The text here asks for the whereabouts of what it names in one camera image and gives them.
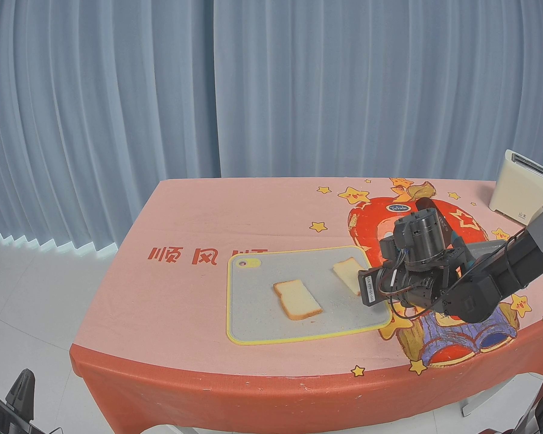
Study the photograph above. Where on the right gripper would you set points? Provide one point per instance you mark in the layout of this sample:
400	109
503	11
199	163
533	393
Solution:
427	247

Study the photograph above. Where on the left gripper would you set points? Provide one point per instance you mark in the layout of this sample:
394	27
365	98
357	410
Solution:
0	416

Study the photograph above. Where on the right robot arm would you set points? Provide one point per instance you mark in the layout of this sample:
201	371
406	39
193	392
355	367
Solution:
475	297

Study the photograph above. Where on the half slice of bread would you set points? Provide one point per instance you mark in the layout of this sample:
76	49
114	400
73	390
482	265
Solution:
346	270
296	301

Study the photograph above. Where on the cream toaster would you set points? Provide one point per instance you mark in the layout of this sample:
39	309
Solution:
516	192

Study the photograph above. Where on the cutting board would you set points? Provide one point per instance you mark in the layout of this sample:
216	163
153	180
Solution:
262	305

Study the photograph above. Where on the blue curtain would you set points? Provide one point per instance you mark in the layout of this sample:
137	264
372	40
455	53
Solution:
95	84
366	61

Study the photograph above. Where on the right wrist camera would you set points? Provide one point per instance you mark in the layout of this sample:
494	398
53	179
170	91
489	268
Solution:
391	247

